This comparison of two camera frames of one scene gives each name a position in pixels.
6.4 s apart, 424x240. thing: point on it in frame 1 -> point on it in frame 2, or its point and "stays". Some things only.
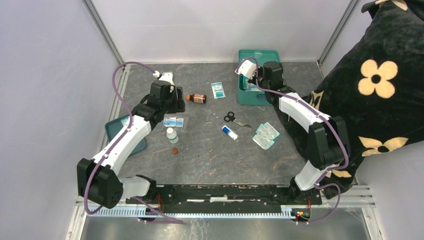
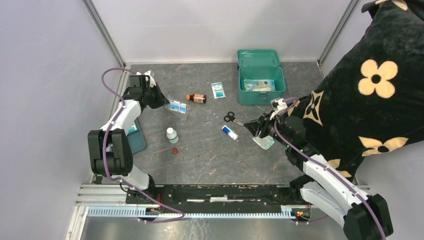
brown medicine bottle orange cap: [200, 98] stays
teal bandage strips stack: [265, 134] stays
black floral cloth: [375, 83] stays
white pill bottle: [171, 135] stays
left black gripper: [179, 104] -> [162, 100]
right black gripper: [261, 70] -> [261, 124]
